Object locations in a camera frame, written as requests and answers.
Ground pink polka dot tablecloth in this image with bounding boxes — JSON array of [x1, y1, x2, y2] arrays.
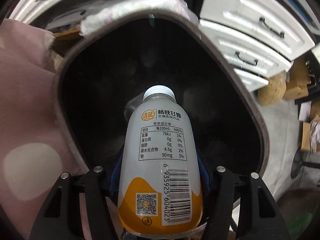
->
[[1, 19, 85, 239]]

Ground dark brown trash bin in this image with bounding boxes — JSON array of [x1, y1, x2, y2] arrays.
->
[[55, 10, 270, 175]]

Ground white lower drawer unit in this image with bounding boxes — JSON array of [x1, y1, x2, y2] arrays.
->
[[200, 0, 319, 92]]

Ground white orange drink bottle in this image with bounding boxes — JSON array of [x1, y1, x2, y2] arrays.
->
[[118, 85, 203, 239]]

